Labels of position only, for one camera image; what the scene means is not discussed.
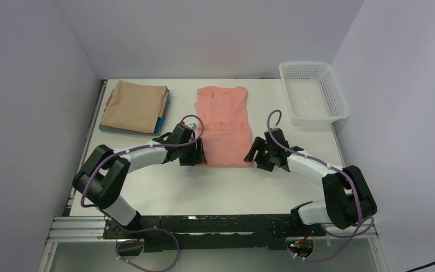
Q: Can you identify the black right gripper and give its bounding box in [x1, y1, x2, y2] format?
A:
[244, 137, 276, 172]

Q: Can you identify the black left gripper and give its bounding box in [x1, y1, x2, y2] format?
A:
[178, 138, 207, 167]

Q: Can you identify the pink t shirt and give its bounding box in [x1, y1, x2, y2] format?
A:
[195, 86, 253, 168]

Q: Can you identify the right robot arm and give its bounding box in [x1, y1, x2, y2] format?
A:
[244, 128, 377, 235]

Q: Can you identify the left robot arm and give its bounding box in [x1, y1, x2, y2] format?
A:
[72, 123, 207, 238]

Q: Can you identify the blue folded t shirt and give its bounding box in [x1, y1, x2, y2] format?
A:
[154, 90, 170, 134]

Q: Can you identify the beige folded t shirt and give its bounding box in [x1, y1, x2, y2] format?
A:
[101, 80, 169, 134]

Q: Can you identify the white plastic basket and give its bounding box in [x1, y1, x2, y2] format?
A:
[279, 61, 349, 125]

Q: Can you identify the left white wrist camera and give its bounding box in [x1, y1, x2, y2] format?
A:
[185, 123, 198, 133]

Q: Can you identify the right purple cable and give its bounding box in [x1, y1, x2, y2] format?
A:
[266, 109, 375, 239]

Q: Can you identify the purple cable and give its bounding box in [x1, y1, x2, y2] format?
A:
[79, 114, 205, 209]
[266, 109, 375, 239]

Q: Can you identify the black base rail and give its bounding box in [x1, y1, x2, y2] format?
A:
[103, 214, 325, 253]

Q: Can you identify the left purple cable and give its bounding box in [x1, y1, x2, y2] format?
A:
[79, 114, 205, 209]

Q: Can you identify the black power cable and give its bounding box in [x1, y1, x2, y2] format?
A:
[405, 250, 435, 272]

